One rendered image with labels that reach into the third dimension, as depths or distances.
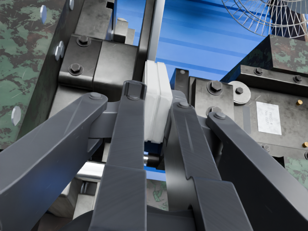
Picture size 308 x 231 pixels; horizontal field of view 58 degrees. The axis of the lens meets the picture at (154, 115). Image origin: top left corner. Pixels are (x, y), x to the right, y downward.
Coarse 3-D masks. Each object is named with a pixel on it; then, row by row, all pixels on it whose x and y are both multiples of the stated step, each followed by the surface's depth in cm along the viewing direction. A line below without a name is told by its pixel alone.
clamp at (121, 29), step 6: (120, 18) 72; (120, 24) 71; (126, 24) 71; (120, 30) 70; (126, 30) 70; (132, 30) 72; (114, 36) 70; (120, 36) 70; (126, 36) 71; (132, 36) 71; (120, 42) 72; (126, 42) 70; (132, 42) 70
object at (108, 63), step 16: (144, 16) 37; (144, 32) 35; (80, 48) 47; (96, 48) 48; (112, 48) 48; (128, 48) 49; (144, 48) 34; (64, 64) 45; (80, 64) 46; (96, 64) 46; (112, 64) 47; (128, 64) 47; (144, 64) 36; (64, 80) 45; (80, 80) 45; (96, 80) 45; (112, 80) 46; (112, 96) 48
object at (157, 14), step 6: (156, 0) 26; (162, 0) 25; (156, 6) 26; (162, 6) 25; (156, 12) 26; (162, 12) 26; (156, 18) 26; (156, 24) 26; (156, 30) 26; (150, 36) 27; (156, 36) 26; (150, 42) 26; (156, 42) 26; (150, 48) 27; (156, 48) 26; (150, 54) 27
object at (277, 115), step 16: (192, 80) 60; (208, 80) 57; (192, 96) 57; (208, 96) 55; (224, 96) 56; (240, 96) 59; (256, 96) 61; (272, 96) 62; (288, 96) 62; (208, 112) 53; (224, 112) 54; (240, 112) 58; (256, 112) 59; (272, 112) 60; (288, 112) 60; (304, 112) 61; (256, 128) 57; (272, 128) 58; (288, 128) 59; (304, 128) 59; (288, 144) 57; (304, 144) 57
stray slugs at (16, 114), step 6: (72, 0) 47; (42, 6) 33; (72, 6) 47; (42, 12) 33; (42, 18) 34; (60, 42) 44; (60, 48) 44; (60, 54) 45; (18, 108) 31; (12, 114) 30; (18, 114) 31; (12, 120) 30; (18, 120) 32; (84, 192) 61
